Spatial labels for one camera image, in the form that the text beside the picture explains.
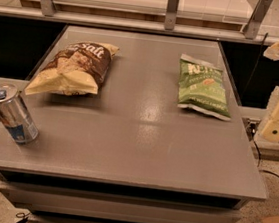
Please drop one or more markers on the silver blue drink can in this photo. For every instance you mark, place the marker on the silver blue drink can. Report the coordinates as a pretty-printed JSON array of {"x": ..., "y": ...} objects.
[{"x": 15, "y": 116}]

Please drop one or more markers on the grey drawer cabinet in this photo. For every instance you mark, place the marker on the grey drawer cabinet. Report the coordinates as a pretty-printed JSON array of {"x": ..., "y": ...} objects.
[{"x": 51, "y": 199}]

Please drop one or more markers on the metal window frame rail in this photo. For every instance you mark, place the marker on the metal window frame rail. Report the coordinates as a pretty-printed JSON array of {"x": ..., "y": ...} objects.
[{"x": 244, "y": 21}]

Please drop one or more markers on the brown salt chip bag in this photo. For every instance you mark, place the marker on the brown salt chip bag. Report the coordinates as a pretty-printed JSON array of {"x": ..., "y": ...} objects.
[{"x": 77, "y": 69}]

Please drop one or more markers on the green jalapeno chip bag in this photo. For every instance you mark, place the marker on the green jalapeno chip bag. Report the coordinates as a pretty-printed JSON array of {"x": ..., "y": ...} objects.
[{"x": 201, "y": 88}]

